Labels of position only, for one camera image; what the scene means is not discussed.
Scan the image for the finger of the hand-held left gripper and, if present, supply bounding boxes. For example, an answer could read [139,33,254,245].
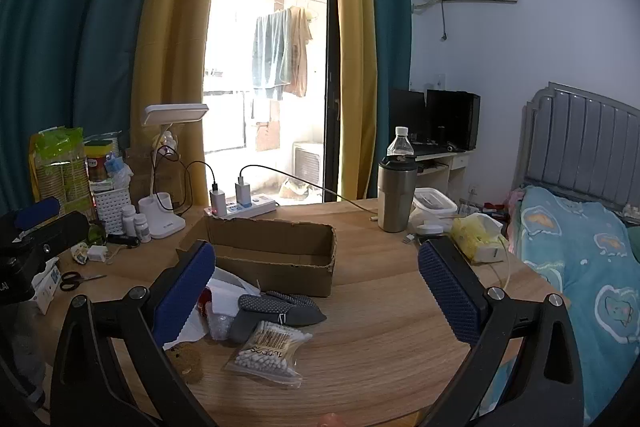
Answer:
[14,197,62,230]
[10,211,92,264]

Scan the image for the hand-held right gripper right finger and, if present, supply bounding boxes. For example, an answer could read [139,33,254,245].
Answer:
[417,236,586,427]

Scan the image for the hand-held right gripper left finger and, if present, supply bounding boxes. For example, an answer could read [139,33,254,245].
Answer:
[50,238,221,427]

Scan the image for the white ribbed pad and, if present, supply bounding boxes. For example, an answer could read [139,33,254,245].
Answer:
[205,267,262,314]

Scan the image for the clear bubble wrap bundle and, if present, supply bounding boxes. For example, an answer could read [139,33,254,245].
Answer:
[207,309,236,341]

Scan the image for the brown cardboard box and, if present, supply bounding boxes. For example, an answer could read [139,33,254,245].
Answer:
[202,213,337,298]

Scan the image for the cotton swab bag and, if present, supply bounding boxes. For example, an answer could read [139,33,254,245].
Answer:
[222,319,313,388]

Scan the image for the printed tissue pack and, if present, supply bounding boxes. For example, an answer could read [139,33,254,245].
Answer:
[30,257,64,315]

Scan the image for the green paper cup pack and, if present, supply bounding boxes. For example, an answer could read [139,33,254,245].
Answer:
[28,127,94,220]

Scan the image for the white perforated basket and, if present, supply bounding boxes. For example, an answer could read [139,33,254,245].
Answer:
[92,187,132,236]

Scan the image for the black flashlight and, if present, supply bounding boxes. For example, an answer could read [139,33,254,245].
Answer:
[106,233,141,249]

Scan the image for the yellow tissue bag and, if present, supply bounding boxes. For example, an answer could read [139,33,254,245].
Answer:
[450,213,509,266]

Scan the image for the grey cloth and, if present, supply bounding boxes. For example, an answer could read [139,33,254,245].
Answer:
[7,307,52,405]

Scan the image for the yellow lid can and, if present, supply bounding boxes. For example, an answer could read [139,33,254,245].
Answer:
[84,138,115,183]

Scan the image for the blue and white packets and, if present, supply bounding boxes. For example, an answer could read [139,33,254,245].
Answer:
[105,154,134,190]

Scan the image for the clear plastic container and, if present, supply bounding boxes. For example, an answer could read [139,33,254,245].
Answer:
[412,188,458,228]

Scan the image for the white power strip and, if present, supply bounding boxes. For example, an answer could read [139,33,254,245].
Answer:
[205,197,278,221]

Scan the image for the steel tumbler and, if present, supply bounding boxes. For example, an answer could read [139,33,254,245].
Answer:
[377,157,418,234]

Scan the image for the small trinket bag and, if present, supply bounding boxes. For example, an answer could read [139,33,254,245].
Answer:
[152,132,179,158]

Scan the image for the blue printed blanket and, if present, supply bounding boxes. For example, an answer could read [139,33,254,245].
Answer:
[507,186,640,424]

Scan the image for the white computer desk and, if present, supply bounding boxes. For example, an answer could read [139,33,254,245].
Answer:
[412,149,474,208]

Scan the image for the white desk lamp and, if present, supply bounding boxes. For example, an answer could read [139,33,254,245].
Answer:
[139,103,210,240]

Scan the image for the clear water bottle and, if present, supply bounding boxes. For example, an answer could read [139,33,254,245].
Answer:
[386,126,415,158]

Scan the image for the black monitor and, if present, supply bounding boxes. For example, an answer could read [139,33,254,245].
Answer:
[389,88,429,143]
[426,89,482,152]

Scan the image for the white outdoor appliance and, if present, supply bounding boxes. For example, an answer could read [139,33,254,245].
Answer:
[292,141,325,183]

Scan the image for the teal curtain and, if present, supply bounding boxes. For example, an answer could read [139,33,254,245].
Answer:
[365,0,414,198]
[0,0,177,219]

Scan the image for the grey padded headboard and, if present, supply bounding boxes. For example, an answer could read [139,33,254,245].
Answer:
[511,82,640,219]

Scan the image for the yellow curtain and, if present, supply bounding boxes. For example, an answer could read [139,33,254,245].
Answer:
[332,0,379,200]
[130,0,232,204]

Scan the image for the hanging teal towel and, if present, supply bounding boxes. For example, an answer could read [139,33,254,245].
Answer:
[251,9,294,100]

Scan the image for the hanging beige garment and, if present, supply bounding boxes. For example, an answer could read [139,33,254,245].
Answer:
[282,6,314,99]

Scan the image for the black handled scissors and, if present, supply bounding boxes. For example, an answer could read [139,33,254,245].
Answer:
[60,271,108,292]

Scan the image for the cream cable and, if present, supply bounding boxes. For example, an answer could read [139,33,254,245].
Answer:
[492,252,516,294]

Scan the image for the looped black cable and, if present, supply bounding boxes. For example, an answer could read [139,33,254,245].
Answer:
[155,144,219,210]

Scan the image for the long black cable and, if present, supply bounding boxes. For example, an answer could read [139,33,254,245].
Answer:
[239,164,372,214]

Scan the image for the dark sliding door frame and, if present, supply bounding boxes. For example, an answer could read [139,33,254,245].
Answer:
[322,0,344,202]

